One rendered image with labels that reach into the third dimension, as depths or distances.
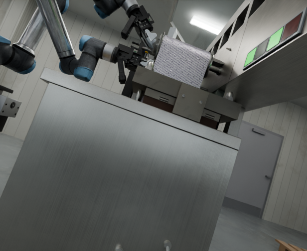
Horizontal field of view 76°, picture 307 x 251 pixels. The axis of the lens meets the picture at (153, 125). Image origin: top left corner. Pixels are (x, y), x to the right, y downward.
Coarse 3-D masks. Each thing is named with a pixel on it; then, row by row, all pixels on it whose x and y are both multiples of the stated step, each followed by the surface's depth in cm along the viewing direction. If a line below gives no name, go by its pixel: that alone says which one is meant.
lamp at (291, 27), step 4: (300, 16) 48; (292, 20) 51; (296, 20) 49; (288, 24) 52; (292, 24) 50; (296, 24) 49; (288, 28) 52; (292, 28) 50; (296, 28) 48; (284, 32) 53; (288, 32) 51; (292, 32) 49; (284, 36) 52
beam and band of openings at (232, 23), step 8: (248, 0) 96; (256, 0) 90; (264, 0) 90; (240, 8) 104; (248, 8) 92; (256, 8) 89; (232, 16) 114; (240, 16) 103; (248, 16) 89; (232, 24) 111; (240, 24) 105; (224, 32) 120; (232, 32) 104; (216, 40) 133; (224, 40) 120; (208, 48) 149; (216, 48) 135
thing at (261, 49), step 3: (267, 39) 61; (264, 42) 62; (261, 45) 63; (264, 45) 61; (258, 48) 65; (261, 48) 62; (264, 48) 61; (258, 51) 64; (261, 51) 62; (264, 51) 60; (258, 54) 63; (261, 54) 61; (255, 57) 64
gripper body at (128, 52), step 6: (120, 48) 87; (126, 48) 87; (132, 48) 86; (114, 54) 85; (120, 54) 89; (126, 54) 87; (132, 54) 86; (138, 54) 87; (114, 60) 86; (126, 60) 86; (132, 60) 85; (138, 60) 87; (126, 66) 88; (132, 66) 86
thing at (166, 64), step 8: (160, 56) 90; (168, 56) 90; (160, 64) 90; (168, 64) 90; (176, 64) 90; (184, 64) 91; (192, 64) 91; (160, 72) 89; (168, 72) 90; (176, 72) 90; (184, 72) 91; (192, 72) 91; (200, 72) 91; (184, 80) 90; (192, 80) 91; (200, 80) 91
